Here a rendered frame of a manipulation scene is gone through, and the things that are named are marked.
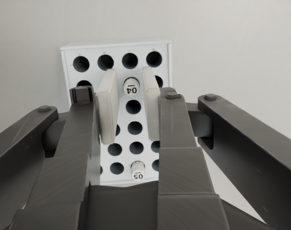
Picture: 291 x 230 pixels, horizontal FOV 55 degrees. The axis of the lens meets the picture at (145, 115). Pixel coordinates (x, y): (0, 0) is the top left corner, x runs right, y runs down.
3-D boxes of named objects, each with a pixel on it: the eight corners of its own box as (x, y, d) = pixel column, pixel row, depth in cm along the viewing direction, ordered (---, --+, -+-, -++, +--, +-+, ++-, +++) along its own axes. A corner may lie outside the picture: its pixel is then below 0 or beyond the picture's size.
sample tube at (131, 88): (124, 70, 25) (122, 81, 21) (138, 69, 25) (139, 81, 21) (125, 83, 25) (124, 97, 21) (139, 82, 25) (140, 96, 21)
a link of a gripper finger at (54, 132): (96, 147, 14) (35, 152, 14) (105, 112, 18) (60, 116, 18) (92, 119, 13) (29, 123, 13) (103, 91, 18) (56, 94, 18)
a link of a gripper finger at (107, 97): (114, 144, 15) (101, 145, 15) (119, 105, 22) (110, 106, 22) (108, 93, 14) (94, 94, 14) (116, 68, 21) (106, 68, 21)
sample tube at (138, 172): (130, 145, 28) (130, 169, 23) (143, 144, 28) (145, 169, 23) (131, 156, 28) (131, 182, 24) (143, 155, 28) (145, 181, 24)
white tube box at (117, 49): (70, 42, 24) (59, 47, 21) (165, 36, 24) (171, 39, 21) (88, 165, 29) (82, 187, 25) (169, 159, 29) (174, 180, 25)
